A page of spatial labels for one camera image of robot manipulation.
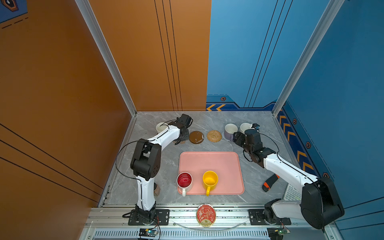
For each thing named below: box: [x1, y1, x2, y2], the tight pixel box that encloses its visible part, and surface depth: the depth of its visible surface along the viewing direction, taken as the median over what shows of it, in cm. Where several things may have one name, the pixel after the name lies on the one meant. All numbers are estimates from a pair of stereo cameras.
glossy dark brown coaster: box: [189, 130, 205, 144], surface depth 106 cm
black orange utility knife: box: [262, 173, 280, 192], surface depth 84 cm
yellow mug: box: [202, 170, 219, 197], surface depth 80 cm
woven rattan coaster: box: [206, 130, 223, 143], surface depth 107 cm
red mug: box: [176, 171, 193, 197], surface depth 79 cm
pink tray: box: [177, 151, 245, 195], surface depth 92 cm
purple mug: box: [224, 123, 238, 141], surface depth 102 cm
